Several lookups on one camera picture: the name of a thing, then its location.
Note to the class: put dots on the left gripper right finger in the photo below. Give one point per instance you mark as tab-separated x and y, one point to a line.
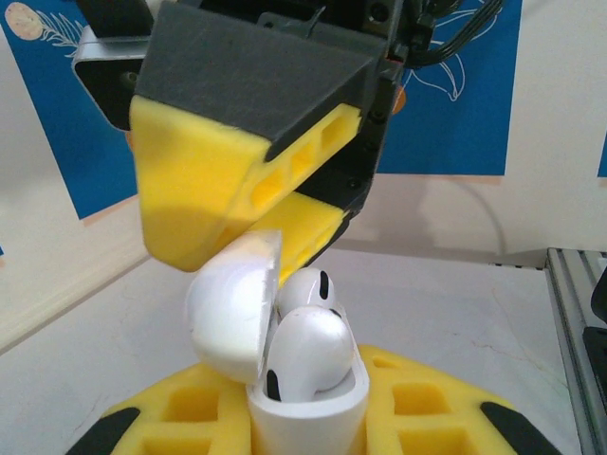
427	417

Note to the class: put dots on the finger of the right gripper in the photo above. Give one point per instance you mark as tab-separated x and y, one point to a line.
360	170
199	166

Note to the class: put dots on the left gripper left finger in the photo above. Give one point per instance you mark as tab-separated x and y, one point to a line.
180	426

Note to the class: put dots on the white earbud charging case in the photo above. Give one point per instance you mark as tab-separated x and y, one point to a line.
308	426

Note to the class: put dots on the white earbud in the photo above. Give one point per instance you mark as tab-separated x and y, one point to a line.
303	289
313	346

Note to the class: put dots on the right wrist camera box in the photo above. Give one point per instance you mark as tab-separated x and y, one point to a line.
109	85

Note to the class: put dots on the aluminium mounting rail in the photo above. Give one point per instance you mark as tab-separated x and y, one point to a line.
574	332

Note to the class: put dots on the aluminium table side rail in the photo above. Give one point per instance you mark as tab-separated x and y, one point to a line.
521	264

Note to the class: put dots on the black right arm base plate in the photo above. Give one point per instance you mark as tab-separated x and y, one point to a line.
595	351

